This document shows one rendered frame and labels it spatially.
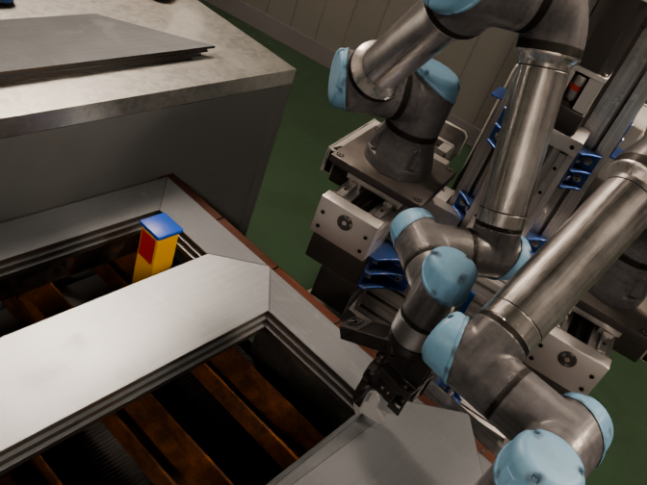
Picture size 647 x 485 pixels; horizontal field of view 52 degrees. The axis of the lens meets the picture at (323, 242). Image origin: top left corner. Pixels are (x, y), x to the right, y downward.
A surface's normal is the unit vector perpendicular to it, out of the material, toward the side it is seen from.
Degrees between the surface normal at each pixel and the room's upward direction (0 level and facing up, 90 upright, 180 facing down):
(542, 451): 1
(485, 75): 90
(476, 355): 41
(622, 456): 0
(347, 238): 90
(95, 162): 90
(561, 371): 90
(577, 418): 1
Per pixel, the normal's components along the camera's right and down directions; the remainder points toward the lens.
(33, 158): 0.71, 0.58
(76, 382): 0.30, -0.75
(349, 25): -0.48, 0.41
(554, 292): 0.15, -0.16
